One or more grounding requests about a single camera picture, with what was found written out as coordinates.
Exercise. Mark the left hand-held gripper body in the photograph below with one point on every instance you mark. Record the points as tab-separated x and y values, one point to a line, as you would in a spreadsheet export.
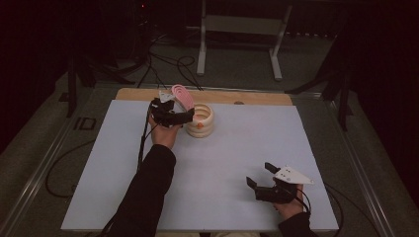
163	112

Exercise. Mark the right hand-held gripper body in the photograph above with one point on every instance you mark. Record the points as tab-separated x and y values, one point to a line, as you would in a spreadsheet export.
276	194

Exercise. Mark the cream ribbed cup orange knob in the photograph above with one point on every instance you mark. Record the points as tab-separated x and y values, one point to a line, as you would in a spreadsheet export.
201	130

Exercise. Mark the pink hairbrush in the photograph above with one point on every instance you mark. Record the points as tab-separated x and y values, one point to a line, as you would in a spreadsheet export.
183	95

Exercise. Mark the person's right hand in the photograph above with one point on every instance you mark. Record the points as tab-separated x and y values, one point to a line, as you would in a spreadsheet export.
291	209

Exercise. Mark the person's left hand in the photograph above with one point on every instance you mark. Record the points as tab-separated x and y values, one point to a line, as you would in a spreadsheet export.
164	136

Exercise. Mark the black tripod stand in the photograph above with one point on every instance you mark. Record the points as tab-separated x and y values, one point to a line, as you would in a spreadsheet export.
71	89
342	98

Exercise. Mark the white metal stand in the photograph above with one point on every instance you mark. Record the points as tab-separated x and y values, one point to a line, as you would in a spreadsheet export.
242	24

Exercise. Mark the aluminium floor rail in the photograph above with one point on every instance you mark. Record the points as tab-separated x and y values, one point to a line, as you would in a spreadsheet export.
362	184
36	177

